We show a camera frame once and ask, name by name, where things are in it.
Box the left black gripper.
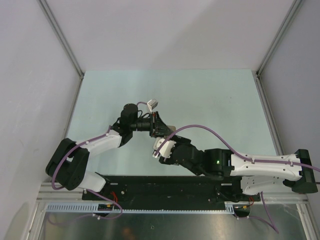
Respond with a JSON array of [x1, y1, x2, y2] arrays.
[[130, 112, 172, 139]]

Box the white remote control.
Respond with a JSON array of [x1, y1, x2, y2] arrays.
[[163, 125, 177, 139]]

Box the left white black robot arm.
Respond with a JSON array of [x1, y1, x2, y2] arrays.
[[45, 100, 175, 200]]

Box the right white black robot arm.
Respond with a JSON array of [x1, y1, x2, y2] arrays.
[[152, 136, 318, 201]]

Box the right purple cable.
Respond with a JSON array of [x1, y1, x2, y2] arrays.
[[153, 124, 320, 235]]

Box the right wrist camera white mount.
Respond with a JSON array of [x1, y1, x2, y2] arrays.
[[152, 137, 176, 159]]

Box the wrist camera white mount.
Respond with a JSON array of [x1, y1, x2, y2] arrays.
[[152, 137, 176, 159], [146, 99, 159, 113]]

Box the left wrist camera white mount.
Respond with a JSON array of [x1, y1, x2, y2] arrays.
[[146, 99, 159, 113]]

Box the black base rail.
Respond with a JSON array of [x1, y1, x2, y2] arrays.
[[81, 174, 262, 211]]

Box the grey slotted cable duct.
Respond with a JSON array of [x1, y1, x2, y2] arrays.
[[46, 201, 237, 214]]

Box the left aluminium frame post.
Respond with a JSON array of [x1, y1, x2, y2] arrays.
[[37, 0, 85, 80]]

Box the aluminium frame post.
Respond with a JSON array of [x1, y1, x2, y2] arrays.
[[255, 0, 305, 78], [37, 0, 85, 80]]

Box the right aluminium frame post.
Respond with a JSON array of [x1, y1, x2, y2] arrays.
[[255, 0, 305, 78]]

